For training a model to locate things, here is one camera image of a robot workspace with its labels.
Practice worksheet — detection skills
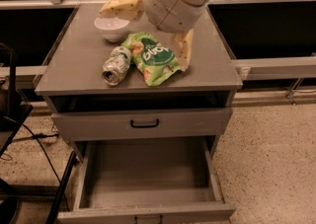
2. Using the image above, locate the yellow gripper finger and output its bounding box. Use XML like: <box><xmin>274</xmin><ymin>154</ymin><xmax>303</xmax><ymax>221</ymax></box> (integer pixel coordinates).
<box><xmin>174</xmin><ymin>30</ymin><xmax>194</xmax><ymax>71</ymax></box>
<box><xmin>99</xmin><ymin>0</ymin><xmax>143</xmax><ymax>21</ymax></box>

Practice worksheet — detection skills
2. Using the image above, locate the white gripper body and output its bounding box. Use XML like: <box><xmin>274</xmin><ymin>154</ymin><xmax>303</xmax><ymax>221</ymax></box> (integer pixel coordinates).
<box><xmin>141</xmin><ymin>0</ymin><xmax>211</xmax><ymax>35</ymax></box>

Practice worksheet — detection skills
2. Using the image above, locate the green 7up can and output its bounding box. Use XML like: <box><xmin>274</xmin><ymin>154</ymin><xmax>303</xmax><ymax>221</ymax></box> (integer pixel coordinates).
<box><xmin>102</xmin><ymin>46</ymin><xmax>131</xmax><ymax>86</ymax></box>

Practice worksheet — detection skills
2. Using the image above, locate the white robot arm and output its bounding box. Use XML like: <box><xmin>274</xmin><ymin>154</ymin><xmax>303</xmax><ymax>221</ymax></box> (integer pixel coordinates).
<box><xmin>100</xmin><ymin>0</ymin><xmax>209</xmax><ymax>69</ymax></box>

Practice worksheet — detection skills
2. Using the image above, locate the closed top drawer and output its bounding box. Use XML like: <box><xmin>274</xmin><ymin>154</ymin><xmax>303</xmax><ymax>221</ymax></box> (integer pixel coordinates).
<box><xmin>51</xmin><ymin>108</ymin><xmax>232</xmax><ymax>141</ymax></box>

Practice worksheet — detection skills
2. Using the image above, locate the grey drawer cabinet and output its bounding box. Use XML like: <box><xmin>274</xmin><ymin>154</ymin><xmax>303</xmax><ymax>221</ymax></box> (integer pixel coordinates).
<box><xmin>34</xmin><ymin>1</ymin><xmax>244</xmax><ymax>224</ymax></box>

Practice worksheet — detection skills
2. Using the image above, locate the open middle drawer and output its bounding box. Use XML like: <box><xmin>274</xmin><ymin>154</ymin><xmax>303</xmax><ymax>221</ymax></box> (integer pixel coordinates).
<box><xmin>57</xmin><ymin>137</ymin><xmax>236</xmax><ymax>224</ymax></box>

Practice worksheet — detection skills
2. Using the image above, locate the white bowl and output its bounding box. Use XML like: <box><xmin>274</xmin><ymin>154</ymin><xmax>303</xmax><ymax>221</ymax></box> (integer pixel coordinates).
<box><xmin>94</xmin><ymin>18</ymin><xmax>130</xmax><ymax>42</ymax></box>

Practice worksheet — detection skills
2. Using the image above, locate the green chip bag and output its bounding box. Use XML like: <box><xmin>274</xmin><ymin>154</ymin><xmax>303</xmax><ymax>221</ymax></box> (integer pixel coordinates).
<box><xmin>121</xmin><ymin>32</ymin><xmax>181</xmax><ymax>87</ymax></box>

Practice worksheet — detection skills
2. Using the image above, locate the black stand left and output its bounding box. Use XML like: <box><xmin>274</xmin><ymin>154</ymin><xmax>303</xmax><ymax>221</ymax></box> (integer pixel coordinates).
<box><xmin>0</xmin><ymin>43</ymin><xmax>76</xmax><ymax>224</ymax></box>

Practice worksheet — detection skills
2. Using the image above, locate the black drawer handle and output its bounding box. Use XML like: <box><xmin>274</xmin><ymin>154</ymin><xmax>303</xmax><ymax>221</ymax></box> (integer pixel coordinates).
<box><xmin>129</xmin><ymin>118</ymin><xmax>160</xmax><ymax>128</ymax></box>

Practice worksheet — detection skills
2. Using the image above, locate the black cable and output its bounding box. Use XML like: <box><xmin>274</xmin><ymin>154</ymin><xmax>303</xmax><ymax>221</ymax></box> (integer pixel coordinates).
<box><xmin>3</xmin><ymin>115</ymin><xmax>72</xmax><ymax>212</ymax></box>

